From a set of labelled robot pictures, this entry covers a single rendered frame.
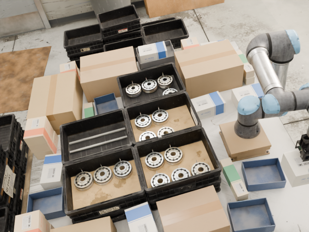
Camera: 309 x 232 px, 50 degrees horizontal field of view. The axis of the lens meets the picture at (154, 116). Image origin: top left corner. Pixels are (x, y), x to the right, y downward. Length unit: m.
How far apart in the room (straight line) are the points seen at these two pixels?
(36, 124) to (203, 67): 1.12
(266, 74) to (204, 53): 1.01
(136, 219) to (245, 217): 0.56
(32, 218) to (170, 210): 0.67
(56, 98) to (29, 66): 2.04
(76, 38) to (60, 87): 1.46
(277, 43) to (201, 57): 0.83
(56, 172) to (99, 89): 0.68
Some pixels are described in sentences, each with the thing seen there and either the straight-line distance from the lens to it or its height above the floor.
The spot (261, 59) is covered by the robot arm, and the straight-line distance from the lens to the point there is 1.51.
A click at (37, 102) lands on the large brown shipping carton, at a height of 0.90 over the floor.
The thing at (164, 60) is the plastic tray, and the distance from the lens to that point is 2.47.
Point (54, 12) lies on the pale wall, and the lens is 4.82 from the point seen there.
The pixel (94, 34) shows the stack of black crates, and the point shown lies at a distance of 3.76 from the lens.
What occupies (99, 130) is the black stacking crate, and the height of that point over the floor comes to 0.83.
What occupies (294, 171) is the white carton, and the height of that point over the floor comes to 1.13.
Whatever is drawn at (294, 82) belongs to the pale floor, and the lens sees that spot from 3.54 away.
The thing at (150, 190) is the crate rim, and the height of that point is 0.93.
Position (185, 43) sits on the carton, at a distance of 2.57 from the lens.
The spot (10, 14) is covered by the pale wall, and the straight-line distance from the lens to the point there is 4.89.
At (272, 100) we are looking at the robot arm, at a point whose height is 1.43.
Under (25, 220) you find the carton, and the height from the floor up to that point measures 0.93.
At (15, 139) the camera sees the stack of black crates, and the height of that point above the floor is 0.40.
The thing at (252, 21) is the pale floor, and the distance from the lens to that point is 4.32.
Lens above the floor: 2.37
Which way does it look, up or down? 48 degrees down
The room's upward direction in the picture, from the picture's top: 12 degrees counter-clockwise
